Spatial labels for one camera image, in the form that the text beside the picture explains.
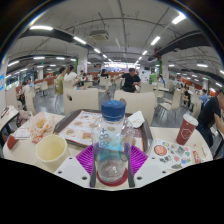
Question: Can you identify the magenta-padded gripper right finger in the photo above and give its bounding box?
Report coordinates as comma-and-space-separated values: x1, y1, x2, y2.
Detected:
127, 144, 171, 189

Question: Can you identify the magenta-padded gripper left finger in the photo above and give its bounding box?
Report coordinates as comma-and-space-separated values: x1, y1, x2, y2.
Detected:
53, 144, 98, 189

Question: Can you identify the clear blue-capped water bottle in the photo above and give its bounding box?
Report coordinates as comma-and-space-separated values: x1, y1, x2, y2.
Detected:
91, 99, 135, 185

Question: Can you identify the colourful sticker sheet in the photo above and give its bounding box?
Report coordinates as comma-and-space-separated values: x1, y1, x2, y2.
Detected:
146, 138, 194, 171

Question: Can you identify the cream paper cup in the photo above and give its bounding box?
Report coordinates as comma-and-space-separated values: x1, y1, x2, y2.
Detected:
35, 133, 69, 164

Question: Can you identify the printed paper tray liner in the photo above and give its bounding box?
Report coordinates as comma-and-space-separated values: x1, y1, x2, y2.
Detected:
58, 110, 145, 153

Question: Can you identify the small red sauce packet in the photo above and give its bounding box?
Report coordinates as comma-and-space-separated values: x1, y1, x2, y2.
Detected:
31, 134, 44, 144

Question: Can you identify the small red wrapper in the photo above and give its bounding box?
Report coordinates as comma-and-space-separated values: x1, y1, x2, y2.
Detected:
192, 150, 202, 164

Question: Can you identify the red paper drink cup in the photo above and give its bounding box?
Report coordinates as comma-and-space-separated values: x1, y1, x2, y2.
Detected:
175, 113, 199, 146

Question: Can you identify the white paper napkin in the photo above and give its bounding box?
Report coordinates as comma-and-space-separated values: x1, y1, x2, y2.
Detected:
127, 110, 146, 129

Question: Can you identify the clear plastic food bag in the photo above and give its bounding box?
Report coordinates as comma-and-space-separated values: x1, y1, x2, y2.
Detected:
27, 111, 56, 139

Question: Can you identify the white paper card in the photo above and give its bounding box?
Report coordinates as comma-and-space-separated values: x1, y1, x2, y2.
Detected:
13, 128, 32, 140

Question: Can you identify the red wallet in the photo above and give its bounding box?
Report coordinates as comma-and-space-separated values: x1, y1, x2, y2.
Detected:
6, 134, 19, 150

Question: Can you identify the beige chair with round hole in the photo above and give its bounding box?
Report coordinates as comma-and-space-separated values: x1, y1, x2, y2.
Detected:
62, 87, 100, 116
113, 89, 157, 126

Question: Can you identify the far beige chairs group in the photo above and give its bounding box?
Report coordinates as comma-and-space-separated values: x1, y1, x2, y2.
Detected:
4, 74, 204, 121

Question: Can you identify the person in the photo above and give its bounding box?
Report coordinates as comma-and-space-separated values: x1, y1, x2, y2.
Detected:
54, 66, 67, 95
195, 89, 224, 148
181, 87, 192, 108
198, 88, 209, 104
63, 64, 81, 88
20, 78, 34, 101
113, 67, 142, 93

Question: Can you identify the neighbouring white table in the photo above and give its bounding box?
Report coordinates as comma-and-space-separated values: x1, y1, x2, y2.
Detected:
0, 105, 20, 133

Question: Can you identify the ceiling air conditioner unit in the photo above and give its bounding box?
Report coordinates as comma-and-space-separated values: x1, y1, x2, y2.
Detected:
89, 29, 110, 42

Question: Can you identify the ceiling lights group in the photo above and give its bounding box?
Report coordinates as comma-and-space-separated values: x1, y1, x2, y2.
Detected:
6, 13, 224, 76

